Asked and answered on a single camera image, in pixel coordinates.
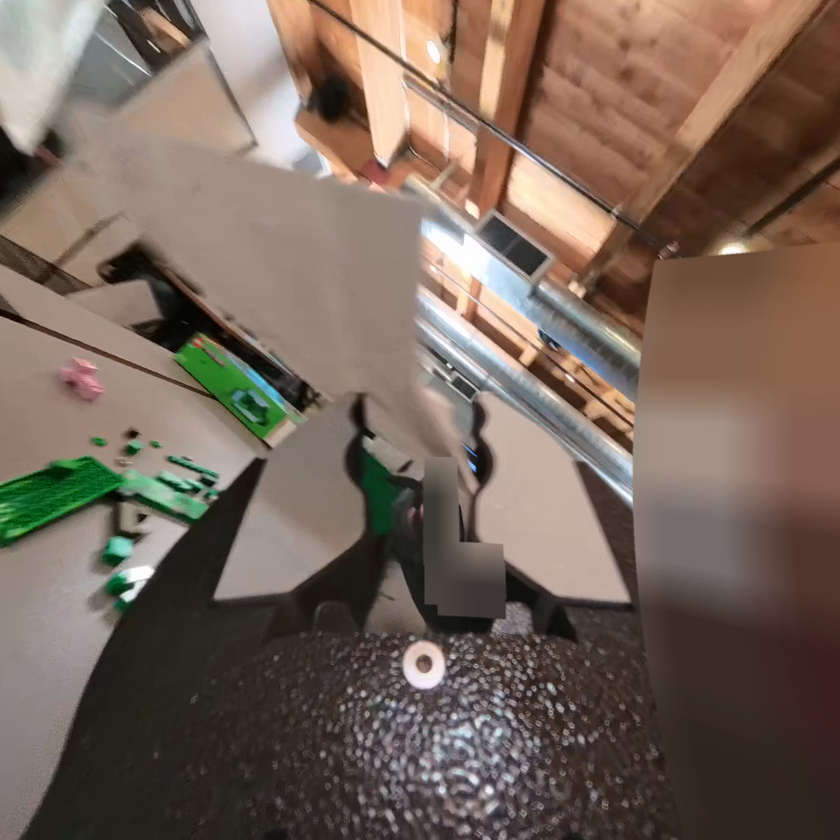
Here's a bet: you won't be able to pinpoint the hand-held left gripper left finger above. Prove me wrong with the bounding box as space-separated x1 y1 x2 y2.
213 394 388 608

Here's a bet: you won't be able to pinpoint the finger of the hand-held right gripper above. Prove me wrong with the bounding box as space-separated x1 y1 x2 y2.
66 121 473 490

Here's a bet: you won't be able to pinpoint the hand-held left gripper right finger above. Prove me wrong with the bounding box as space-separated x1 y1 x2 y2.
471 392 632 605

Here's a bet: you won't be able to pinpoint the large green brick block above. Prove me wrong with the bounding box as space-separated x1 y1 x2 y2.
360 451 396 534

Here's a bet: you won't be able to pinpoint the green toy set box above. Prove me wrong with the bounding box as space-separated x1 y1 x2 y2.
173 332 307 442

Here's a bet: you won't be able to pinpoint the green mosaic brick panel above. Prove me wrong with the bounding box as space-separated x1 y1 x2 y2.
120 468 212 524

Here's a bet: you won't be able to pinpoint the scattered green toy bricks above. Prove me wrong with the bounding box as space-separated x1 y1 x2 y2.
91 427 221 613

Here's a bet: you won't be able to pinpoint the pink toy pig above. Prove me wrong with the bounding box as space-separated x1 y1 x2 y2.
59 357 106 403

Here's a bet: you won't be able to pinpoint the ceiling vent grille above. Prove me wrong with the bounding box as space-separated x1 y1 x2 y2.
473 210 556 281

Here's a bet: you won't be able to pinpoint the green studded baseplate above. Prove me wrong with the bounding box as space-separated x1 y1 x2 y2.
0 455 123 547

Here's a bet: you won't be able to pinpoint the black ceiling conduit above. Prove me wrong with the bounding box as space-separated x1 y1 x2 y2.
307 0 681 254

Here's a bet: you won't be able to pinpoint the metal ceiling duct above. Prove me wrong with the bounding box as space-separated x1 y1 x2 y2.
415 215 642 508

